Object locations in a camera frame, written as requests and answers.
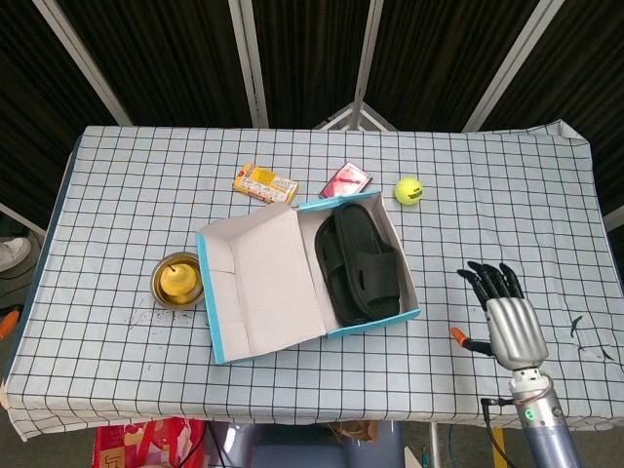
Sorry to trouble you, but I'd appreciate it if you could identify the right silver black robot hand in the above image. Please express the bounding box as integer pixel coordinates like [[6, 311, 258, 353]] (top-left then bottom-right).
[[448, 261, 550, 370]]

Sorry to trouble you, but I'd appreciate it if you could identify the black rubber slipper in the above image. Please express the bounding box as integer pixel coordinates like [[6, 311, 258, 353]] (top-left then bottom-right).
[[314, 214, 372, 329], [332, 202, 404, 319]]

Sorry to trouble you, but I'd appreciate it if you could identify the light blue shoe box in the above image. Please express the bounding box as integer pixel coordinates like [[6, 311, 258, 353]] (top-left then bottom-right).
[[194, 190, 421, 365]]

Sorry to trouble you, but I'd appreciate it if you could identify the red and white packet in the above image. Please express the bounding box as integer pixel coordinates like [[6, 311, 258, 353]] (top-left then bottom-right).
[[319, 161, 374, 199]]

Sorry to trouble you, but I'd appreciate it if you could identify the red printed snack bag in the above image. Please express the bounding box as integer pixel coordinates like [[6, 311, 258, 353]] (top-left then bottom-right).
[[93, 416, 209, 468]]

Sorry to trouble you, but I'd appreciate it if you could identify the white black checkered tablecloth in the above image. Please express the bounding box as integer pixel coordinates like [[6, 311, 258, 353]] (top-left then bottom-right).
[[0, 124, 624, 443]]

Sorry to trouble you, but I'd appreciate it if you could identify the metal table leg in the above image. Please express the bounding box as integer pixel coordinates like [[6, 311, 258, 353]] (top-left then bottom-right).
[[427, 421, 441, 468]]

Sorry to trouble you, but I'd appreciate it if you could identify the yellow-green tennis ball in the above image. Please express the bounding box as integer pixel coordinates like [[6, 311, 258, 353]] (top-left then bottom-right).
[[393, 175, 424, 207]]

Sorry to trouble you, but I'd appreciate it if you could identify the brown paper bag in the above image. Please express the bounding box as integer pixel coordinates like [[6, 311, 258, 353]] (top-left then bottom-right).
[[324, 417, 379, 445]]

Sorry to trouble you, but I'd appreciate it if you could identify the yellow snack packet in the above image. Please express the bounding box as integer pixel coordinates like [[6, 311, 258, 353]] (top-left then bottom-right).
[[231, 162, 299, 205]]

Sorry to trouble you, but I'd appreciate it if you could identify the yellow pear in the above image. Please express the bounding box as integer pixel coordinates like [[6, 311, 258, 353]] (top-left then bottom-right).
[[160, 262, 199, 296]]

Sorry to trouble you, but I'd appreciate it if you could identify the steel bowl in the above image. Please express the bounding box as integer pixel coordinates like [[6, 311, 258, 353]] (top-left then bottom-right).
[[150, 251, 207, 309]]

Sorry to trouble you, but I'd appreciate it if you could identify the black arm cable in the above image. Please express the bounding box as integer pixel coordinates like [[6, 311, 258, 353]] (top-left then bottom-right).
[[480, 397, 514, 468]]

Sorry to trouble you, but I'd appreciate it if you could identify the white triangular frame foot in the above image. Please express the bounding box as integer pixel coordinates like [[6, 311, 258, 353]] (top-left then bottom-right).
[[311, 101, 399, 132]]

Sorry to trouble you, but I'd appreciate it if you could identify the orange handled tool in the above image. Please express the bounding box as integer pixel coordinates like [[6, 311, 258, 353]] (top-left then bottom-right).
[[0, 309, 20, 341]]

